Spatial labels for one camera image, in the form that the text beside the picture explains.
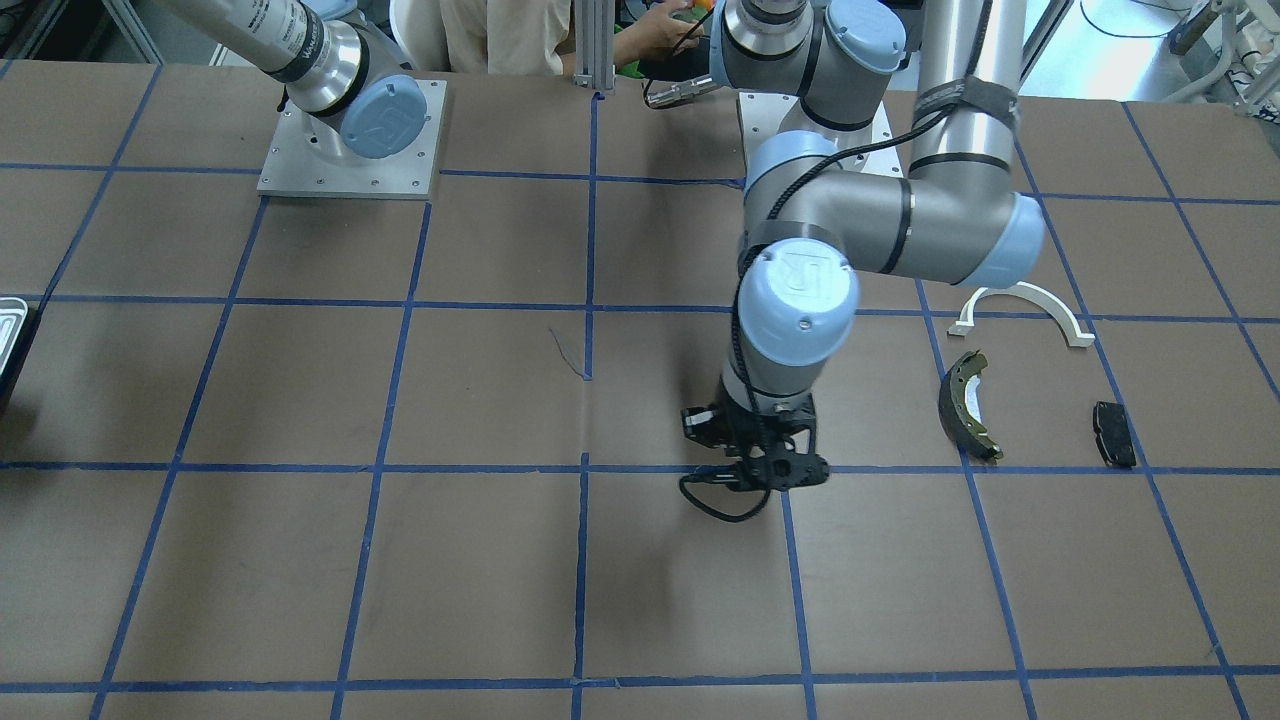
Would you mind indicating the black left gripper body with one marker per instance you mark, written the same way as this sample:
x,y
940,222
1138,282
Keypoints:
x,y
703,424

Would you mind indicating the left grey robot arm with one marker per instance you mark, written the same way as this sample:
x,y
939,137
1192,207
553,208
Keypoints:
x,y
813,220

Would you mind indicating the green brake shoe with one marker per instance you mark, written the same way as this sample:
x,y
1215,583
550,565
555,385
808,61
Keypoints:
x,y
958,405

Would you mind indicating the black brake pad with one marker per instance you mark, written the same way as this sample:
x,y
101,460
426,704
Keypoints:
x,y
1113,435

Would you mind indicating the person in beige shirt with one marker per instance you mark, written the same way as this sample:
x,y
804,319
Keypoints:
x,y
529,38

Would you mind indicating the aluminium frame post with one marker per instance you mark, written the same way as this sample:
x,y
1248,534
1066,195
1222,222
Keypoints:
x,y
593,66

